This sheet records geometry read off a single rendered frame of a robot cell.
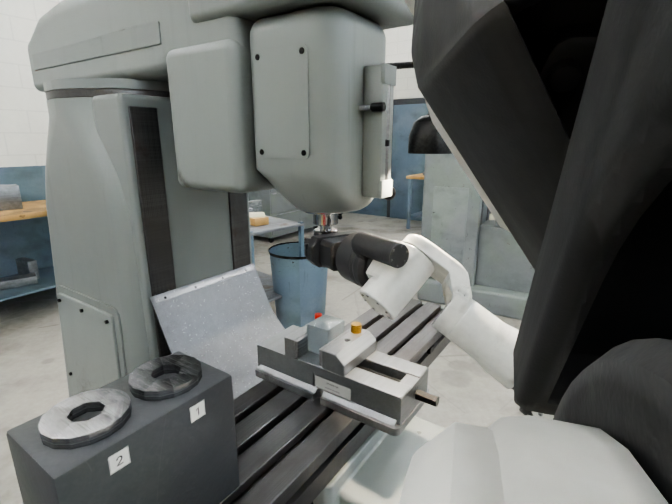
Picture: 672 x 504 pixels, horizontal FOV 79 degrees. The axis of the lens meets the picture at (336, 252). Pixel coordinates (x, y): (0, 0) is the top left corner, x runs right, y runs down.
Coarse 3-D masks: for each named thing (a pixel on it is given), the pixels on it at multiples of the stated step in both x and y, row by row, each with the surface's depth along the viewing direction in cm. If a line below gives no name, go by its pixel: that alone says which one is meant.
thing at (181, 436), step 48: (144, 384) 51; (192, 384) 53; (48, 432) 43; (96, 432) 43; (144, 432) 46; (192, 432) 52; (48, 480) 39; (96, 480) 42; (144, 480) 47; (192, 480) 53
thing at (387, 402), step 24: (288, 336) 84; (264, 360) 89; (288, 360) 84; (312, 360) 82; (384, 360) 82; (288, 384) 84; (312, 384) 82; (336, 384) 78; (360, 384) 75; (384, 384) 74; (408, 384) 75; (336, 408) 78; (360, 408) 76; (384, 408) 73; (408, 408) 74
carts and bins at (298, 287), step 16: (256, 208) 334; (256, 224) 299; (272, 224) 307; (288, 224) 307; (304, 224) 312; (272, 256) 305; (288, 256) 339; (304, 256) 342; (272, 272) 313; (288, 272) 300; (304, 272) 300; (320, 272) 307; (272, 288) 324; (288, 288) 304; (304, 288) 304; (320, 288) 312; (288, 304) 308; (304, 304) 308; (320, 304) 316; (288, 320) 313; (304, 320) 312
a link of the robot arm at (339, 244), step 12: (312, 240) 74; (324, 240) 72; (336, 240) 72; (348, 240) 68; (312, 252) 73; (324, 252) 72; (336, 252) 68; (348, 252) 66; (324, 264) 73; (336, 264) 69; (348, 264) 65; (348, 276) 67
